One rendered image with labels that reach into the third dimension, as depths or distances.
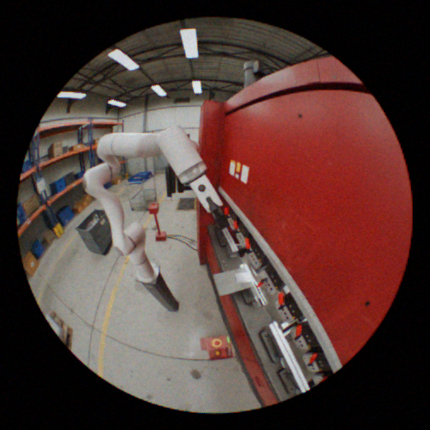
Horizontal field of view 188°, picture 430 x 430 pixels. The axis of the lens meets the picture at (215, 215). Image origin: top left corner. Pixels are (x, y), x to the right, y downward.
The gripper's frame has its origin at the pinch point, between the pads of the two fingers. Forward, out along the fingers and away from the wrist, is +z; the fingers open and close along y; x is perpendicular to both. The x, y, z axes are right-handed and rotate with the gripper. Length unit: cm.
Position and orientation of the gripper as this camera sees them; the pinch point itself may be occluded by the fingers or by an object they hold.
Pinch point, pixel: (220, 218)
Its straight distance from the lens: 40.1
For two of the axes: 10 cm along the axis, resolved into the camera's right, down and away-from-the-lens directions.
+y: -1.8, -3.5, 9.2
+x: -8.6, 5.1, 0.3
